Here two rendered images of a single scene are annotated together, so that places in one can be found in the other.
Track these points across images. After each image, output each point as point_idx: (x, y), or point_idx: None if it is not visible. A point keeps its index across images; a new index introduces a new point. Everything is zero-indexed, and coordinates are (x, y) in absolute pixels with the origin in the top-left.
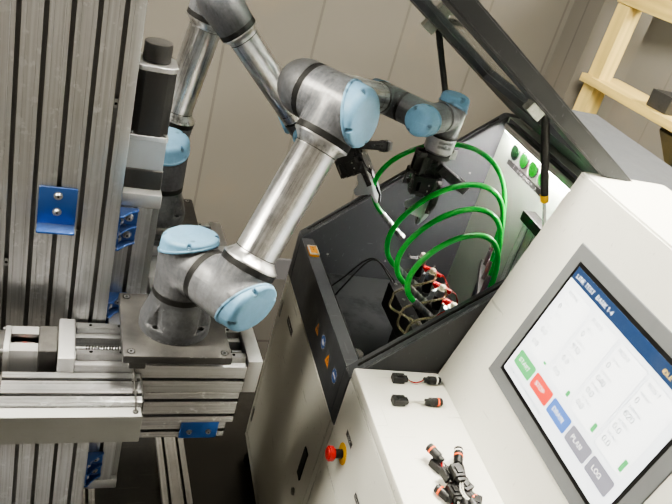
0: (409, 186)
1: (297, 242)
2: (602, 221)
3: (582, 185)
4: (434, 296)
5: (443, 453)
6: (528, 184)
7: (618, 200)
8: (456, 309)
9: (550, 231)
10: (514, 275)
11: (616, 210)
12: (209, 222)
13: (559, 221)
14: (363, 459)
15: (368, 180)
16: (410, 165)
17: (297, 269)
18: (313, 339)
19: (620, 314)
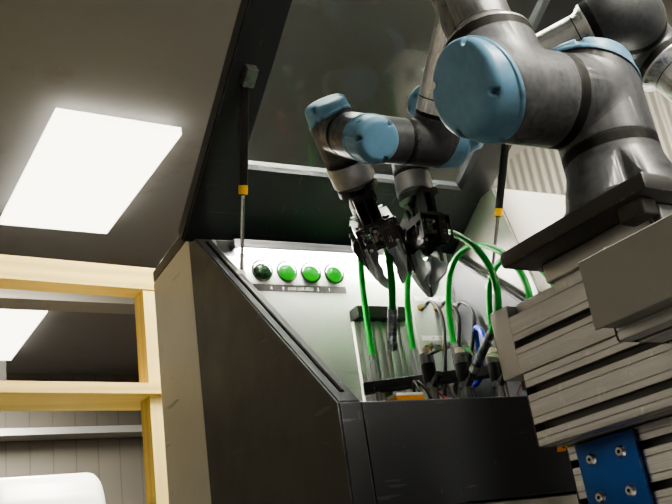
0: (443, 232)
1: (350, 424)
2: (545, 207)
3: (505, 195)
4: (498, 362)
5: None
6: (314, 291)
7: (536, 192)
8: None
9: (524, 233)
10: (540, 278)
11: (544, 196)
12: (507, 306)
13: (521, 224)
14: None
15: (404, 244)
16: (426, 209)
17: (400, 458)
18: (565, 469)
19: None
